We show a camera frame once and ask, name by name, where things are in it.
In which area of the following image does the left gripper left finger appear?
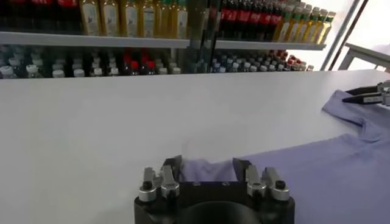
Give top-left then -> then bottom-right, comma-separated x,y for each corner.
138,155 -> 183,203

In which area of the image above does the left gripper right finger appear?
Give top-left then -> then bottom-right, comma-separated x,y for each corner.
233,157 -> 290,201

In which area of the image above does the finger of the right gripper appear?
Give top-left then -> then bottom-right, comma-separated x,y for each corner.
346,80 -> 390,96
342,91 -> 390,107

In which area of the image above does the plain purple t-shirt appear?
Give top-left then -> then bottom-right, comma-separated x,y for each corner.
179,89 -> 390,224

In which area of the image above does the grey metal shelf rack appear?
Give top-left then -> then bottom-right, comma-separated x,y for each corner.
210,0 -> 327,73
0,0 -> 214,79

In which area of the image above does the green clear bottle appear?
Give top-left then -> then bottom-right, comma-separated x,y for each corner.
26,63 -> 40,79
0,65 -> 15,79

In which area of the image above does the grey metal frame table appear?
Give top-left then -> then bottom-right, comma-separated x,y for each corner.
337,42 -> 390,73

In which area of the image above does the black frame pole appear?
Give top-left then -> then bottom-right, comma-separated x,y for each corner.
329,0 -> 369,71

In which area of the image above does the grey frame pole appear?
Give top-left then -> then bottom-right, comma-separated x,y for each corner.
319,0 -> 363,71

